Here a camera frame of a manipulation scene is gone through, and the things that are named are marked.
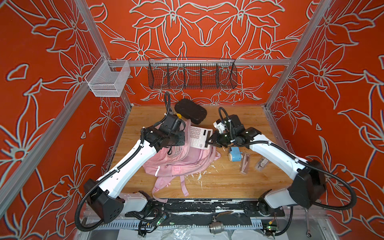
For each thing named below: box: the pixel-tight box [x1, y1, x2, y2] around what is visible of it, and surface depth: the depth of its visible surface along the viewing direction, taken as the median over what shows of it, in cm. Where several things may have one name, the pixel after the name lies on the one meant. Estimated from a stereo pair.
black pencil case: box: [174, 98, 208, 125], surface depth 112 cm
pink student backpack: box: [142, 119, 221, 203], surface depth 82 cm
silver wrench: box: [304, 208, 312, 239], surface depth 70 cm
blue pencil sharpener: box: [228, 146, 243, 162], surface depth 89 cm
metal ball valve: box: [209, 210, 234, 235], surface depth 67 cm
